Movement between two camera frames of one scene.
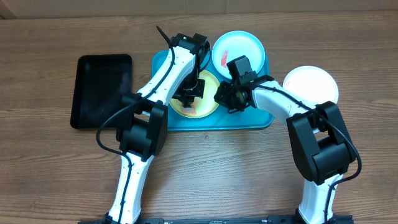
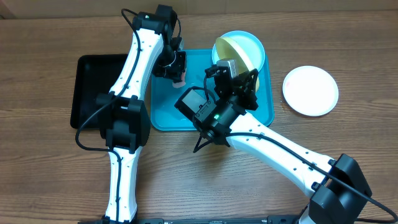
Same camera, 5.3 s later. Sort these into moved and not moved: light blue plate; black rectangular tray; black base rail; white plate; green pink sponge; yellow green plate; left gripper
Moved: left gripper; yellow green plate; green pink sponge
Not moved: black base rail; white plate; light blue plate; black rectangular tray
